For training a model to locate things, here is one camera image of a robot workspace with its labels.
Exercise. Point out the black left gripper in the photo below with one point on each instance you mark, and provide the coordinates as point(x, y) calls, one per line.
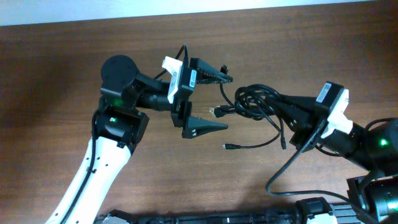
point(195, 127)

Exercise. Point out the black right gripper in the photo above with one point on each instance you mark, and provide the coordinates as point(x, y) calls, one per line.
point(308, 130)

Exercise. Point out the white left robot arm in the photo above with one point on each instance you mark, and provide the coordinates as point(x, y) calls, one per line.
point(119, 124)

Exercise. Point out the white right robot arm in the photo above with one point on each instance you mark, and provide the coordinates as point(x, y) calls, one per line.
point(374, 148)

